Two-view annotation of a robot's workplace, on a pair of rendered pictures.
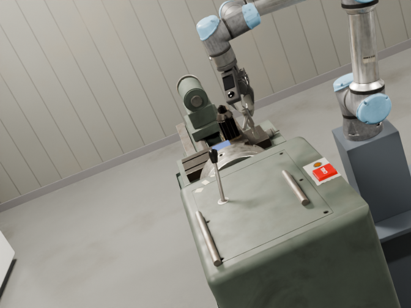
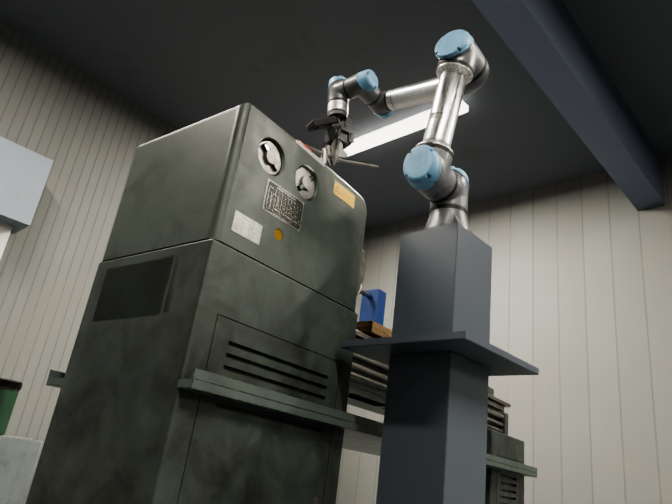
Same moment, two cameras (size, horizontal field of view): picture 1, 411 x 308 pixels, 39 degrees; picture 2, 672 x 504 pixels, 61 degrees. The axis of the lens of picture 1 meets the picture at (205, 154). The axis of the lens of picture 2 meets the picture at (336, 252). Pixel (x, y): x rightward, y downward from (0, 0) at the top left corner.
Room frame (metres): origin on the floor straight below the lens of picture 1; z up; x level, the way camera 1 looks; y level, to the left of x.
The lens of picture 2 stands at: (0.52, -1.34, 0.38)
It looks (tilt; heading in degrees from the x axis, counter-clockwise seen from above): 22 degrees up; 40
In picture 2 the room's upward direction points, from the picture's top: 8 degrees clockwise
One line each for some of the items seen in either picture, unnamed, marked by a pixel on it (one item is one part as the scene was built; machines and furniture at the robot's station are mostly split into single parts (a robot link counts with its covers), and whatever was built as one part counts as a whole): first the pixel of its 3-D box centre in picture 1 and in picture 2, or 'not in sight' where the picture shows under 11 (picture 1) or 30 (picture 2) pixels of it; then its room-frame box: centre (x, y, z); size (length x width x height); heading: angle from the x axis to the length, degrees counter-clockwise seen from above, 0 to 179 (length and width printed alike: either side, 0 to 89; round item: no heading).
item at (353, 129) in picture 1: (359, 119); (447, 226); (1.94, -0.58, 1.15); 0.15 x 0.15 x 0.10
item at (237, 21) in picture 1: (240, 19); (363, 86); (1.82, -0.27, 1.71); 0.11 x 0.11 x 0.08; 0
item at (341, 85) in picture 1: (352, 92); (448, 192); (1.93, -0.58, 1.27); 0.13 x 0.12 x 0.14; 0
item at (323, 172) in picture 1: (325, 173); not in sight; (1.51, -0.31, 1.26); 0.06 x 0.06 x 0.02; 0
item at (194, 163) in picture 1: (225, 153); not in sight; (2.56, -0.09, 0.95); 0.43 x 0.18 x 0.04; 90
